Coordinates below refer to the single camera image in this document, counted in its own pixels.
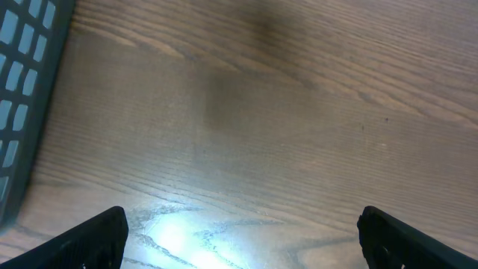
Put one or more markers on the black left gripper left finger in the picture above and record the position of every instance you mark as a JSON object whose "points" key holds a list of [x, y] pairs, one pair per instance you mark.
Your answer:
{"points": [[96, 243]]}

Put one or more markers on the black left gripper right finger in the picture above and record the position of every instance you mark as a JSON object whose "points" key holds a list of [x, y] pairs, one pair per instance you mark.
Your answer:
{"points": [[387, 242]]}

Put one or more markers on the black plastic mesh basket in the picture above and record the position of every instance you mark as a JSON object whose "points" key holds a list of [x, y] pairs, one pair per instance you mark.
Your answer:
{"points": [[33, 35]]}

